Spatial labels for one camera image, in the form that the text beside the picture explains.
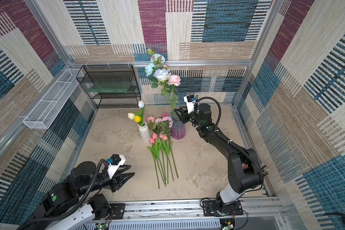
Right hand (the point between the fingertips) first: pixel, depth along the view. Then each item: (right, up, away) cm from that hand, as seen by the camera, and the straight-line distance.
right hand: (179, 110), depth 84 cm
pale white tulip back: (-22, +3, -3) cm, 22 cm away
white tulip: (-26, -4, -8) cm, 27 cm away
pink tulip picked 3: (-8, -32, +6) cm, 33 cm away
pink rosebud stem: (-19, -6, +19) cm, 27 cm away
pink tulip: (-11, -21, +11) cm, 26 cm away
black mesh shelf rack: (-47, +26, +17) cm, 56 cm away
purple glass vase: (0, -12, +11) cm, 16 cm away
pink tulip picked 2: (-16, -17, +12) cm, 26 cm away
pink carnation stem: (-10, -18, +14) cm, 25 cm away
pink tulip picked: (-16, -25, +8) cm, 30 cm away
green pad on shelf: (-45, +15, +10) cm, 48 cm away
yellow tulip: (-21, -5, -12) cm, 25 cm away
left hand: (-22, -28, -20) cm, 41 cm away
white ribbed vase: (-21, -14, +5) cm, 26 cm away
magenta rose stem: (-9, -3, +23) cm, 25 cm away
